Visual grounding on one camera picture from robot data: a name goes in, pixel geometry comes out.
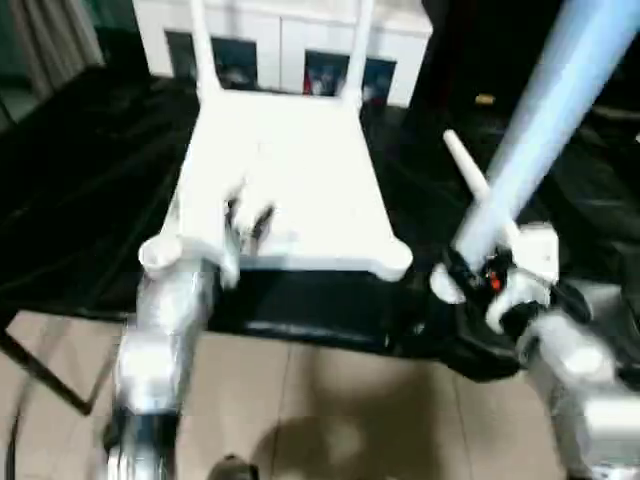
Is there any white plastic table leg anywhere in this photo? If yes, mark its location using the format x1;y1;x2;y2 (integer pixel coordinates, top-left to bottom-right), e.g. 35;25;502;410
339;0;377;110
190;0;222;101
443;130;527;251
430;0;640;306

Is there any white plastic table top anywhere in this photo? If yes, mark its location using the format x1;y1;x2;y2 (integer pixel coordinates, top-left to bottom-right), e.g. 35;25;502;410
138;85;414;284

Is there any white glass-door cabinet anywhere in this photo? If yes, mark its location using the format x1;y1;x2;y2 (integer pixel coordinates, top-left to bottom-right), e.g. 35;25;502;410
130;0;433;107

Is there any black work mat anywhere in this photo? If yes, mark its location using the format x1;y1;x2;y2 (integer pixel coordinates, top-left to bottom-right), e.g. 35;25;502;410
0;70;640;383

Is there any black work table leg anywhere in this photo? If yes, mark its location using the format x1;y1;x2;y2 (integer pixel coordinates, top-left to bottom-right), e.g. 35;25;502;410
0;328;93;416

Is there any grey curtain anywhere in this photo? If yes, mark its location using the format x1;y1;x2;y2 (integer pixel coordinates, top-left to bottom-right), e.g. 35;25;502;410
10;0;106;96

